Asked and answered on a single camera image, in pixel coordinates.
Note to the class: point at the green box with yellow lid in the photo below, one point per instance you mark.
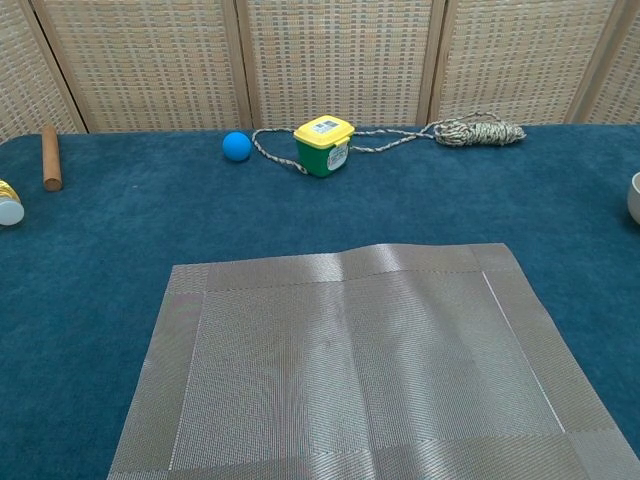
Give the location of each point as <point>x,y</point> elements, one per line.
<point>320,155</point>

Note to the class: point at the tea bottle with white cap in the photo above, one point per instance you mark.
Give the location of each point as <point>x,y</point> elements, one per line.
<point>9,212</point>

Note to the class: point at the cream ceramic bowl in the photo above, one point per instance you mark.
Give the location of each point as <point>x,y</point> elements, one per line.
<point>635,200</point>

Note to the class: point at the woven grey placemat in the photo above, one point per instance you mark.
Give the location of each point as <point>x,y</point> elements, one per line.
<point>350,375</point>

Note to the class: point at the blue ball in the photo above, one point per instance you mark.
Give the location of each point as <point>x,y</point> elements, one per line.
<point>236,146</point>

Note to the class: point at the brown wooden dowel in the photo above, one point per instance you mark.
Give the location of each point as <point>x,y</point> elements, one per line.
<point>51,160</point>

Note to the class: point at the woven bamboo folding screen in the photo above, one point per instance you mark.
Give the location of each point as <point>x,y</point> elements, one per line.
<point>340,60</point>

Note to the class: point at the blue carpet table cover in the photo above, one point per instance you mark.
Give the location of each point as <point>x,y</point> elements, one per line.
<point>100,300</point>

